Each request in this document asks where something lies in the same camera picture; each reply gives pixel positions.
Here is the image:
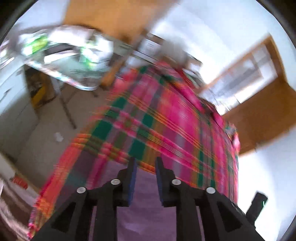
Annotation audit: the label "purple fleece pants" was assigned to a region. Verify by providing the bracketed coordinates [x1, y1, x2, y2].
[87, 159, 206, 241]

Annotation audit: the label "folding table with printed top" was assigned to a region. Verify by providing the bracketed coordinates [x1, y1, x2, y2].
[16, 25, 132, 128]

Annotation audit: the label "wooden door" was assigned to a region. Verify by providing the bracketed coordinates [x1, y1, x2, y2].
[199, 36, 295, 154]

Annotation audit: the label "white drawer cabinet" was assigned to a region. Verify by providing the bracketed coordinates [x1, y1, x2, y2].
[1, 68, 39, 159]

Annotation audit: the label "pink green plaid bedsheet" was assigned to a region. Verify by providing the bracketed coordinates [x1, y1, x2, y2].
[28, 62, 240, 238]

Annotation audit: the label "green white tissue box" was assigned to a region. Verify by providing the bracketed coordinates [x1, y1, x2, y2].
[79, 34, 114, 70]

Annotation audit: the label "green wet wipes pack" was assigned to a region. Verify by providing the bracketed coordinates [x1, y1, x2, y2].
[21, 34, 48, 56]

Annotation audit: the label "white open cardboard box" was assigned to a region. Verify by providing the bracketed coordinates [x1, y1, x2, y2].
[137, 33, 164, 57]

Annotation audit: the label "wooden wardrobe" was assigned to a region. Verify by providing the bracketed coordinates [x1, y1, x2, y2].
[63, 0, 178, 89]

